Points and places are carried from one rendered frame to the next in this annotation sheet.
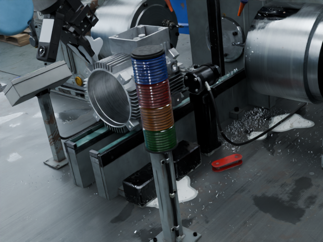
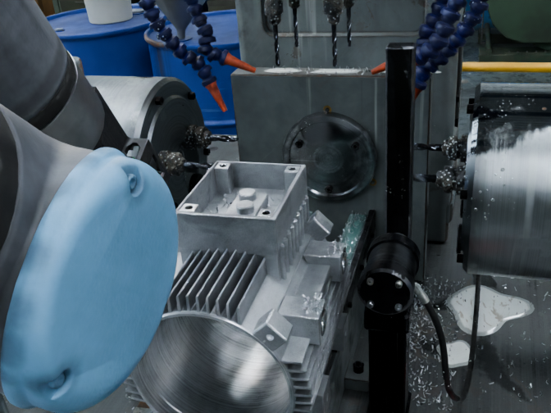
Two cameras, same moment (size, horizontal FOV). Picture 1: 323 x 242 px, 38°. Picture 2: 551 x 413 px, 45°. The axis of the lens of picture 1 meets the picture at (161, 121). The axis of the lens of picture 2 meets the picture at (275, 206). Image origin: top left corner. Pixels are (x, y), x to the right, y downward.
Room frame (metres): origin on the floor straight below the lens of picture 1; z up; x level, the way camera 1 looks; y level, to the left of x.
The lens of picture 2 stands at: (0.64, 0.27, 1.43)
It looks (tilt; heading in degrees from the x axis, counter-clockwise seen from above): 28 degrees down; 333
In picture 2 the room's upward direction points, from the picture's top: 5 degrees counter-clockwise
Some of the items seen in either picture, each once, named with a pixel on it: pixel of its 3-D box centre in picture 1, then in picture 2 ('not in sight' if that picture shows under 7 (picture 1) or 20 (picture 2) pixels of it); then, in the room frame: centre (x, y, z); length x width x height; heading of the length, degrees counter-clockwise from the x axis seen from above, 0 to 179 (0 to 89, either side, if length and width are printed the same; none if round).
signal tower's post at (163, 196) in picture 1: (162, 154); not in sight; (0.78, 0.01, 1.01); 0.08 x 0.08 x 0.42; 44
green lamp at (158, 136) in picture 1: (159, 134); not in sight; (0.78, 0.01, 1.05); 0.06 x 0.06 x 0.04
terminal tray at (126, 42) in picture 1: (140, 45); (246, 219); (1.18, 0.03, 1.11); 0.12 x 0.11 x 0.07; 135
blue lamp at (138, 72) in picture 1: (149, 66); not in sight; (0.78, 0.01, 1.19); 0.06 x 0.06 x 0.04
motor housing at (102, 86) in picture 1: (135, 84); (243, 317); (1.15, 0.05, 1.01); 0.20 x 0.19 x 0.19; 135
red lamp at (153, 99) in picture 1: (153, 90); not in sight; (0.78, 0.01, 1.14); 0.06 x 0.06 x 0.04
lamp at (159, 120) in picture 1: (156, 113); not in sight; (0.78, 0.01, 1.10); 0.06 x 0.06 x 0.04
